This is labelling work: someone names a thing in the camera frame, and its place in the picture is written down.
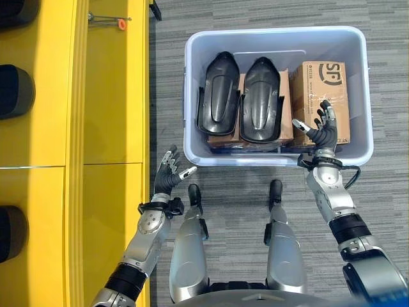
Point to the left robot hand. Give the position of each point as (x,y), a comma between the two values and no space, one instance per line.
(165,180)

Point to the black furniture leg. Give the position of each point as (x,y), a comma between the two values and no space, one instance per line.
(156,8)

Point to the cardboard box with SF print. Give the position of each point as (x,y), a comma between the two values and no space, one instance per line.
(306,92)

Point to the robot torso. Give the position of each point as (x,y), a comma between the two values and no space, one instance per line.
(255,295)

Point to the left silver robot leg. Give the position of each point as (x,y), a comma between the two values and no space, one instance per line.
(188,252)

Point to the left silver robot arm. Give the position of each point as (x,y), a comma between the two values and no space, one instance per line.
(140,246)

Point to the metal hook with orange tip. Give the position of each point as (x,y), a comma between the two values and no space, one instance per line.
(107,18)

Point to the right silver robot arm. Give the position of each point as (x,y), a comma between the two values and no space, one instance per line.
(348,224)

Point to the plain brown cardboard box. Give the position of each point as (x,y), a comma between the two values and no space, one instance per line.
(286,124)

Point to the pale plastic storage box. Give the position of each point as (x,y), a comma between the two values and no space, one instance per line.
(361,96)

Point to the black sole-shaped part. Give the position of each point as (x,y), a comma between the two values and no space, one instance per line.
(14,91)
(16,11)
(260,102)
(11,233)
(219,96)

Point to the black flat part under cardboard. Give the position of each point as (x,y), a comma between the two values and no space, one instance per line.
(249,146)

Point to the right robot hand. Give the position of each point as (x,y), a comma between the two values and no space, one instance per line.
(325,136)

